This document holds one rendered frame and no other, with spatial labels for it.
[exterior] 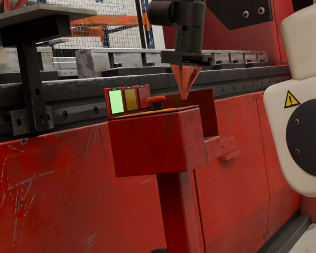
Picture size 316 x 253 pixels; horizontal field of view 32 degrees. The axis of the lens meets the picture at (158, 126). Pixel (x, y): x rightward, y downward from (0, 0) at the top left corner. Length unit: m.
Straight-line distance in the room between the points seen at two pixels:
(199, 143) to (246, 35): 2.12
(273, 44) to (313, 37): 2.41
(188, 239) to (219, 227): 0.79
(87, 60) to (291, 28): 0.92
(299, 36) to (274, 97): 0.09
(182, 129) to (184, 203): 0.18
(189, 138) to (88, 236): 0.36
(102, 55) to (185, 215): 0.63
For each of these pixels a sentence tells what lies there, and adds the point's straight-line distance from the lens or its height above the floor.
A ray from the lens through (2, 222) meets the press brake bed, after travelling 1.08.
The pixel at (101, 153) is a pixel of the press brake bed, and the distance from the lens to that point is 1.34.
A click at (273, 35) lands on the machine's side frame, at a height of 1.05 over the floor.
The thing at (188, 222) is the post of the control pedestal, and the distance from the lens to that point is 1.18.
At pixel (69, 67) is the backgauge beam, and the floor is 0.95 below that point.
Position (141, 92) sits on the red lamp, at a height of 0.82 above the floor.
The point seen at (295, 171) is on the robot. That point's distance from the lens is 0.78.
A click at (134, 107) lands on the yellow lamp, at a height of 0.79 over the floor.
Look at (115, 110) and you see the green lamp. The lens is 1.14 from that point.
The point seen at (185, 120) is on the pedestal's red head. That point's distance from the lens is 1.07.
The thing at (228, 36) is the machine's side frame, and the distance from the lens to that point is 3.24.
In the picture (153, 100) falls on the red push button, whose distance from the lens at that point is 1.10.
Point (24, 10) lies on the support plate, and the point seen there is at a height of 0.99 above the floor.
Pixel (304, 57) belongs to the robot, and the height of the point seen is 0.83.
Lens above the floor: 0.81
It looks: 3 degrees down
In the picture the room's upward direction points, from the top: 8 degrees counter-clockwise
